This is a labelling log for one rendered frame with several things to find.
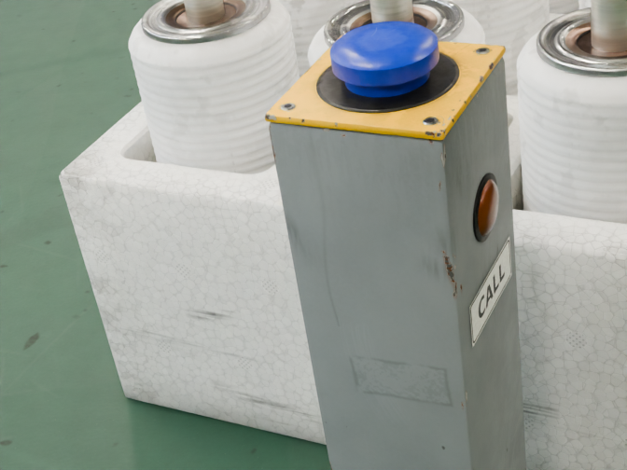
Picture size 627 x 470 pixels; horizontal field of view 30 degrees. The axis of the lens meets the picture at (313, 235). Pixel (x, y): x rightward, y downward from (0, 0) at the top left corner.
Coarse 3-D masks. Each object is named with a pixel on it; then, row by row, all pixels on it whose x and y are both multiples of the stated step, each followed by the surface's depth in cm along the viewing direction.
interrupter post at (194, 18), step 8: (184, 0) 67; (192, 0) 66; (200, 0) 66; (208, 0) 66; (216, 0) 67; (192, 8) 67; (200, 8) 67; (208, 8) 67; (216, 8) 67; (192, 16) 67; (200, 16) 67; (208, 16) 67; (216, 16) 67
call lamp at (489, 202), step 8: (488, 184) 45; (488, 192) 44; (496, 192) 45; (480, 200) 44; (488, 200) 44; (496, 200) 45; (480, 208) 44; (488, 208) 45; (496, 208) 45; (480, 216) 44; (488, 216) 45; (496, 216) 46; (480, 224) 44; (488, 224) 45; (488, 232) 45
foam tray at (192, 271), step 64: (128, 128) 73; (512, 128) 67; (64, 192) 70; (128, 192) 68; (192, 192) 66; (256, 192) 65; (512, 192) 63; (128, 256) 71; (192, 256) 68; (256, 256) 66; (576, 256) 56; (128, 320) 74; (192, 320) 72; (256, 320) 69; (576, 320) 59; (128, 384) 78; (192, 384) 75; (256, 384) 72; (576, 384) 61; (576, 448) 64
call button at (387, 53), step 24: (384, 24) 44; (408, 24) 44; (336, 48) 43; (360, 48) 43; (384, 48) 42; (408, 48) 42; (432, 48) 42; (336, 72) 43; (360, 72) 42; (384, 72) 42; (408, 72) 42; (384, 96) 42
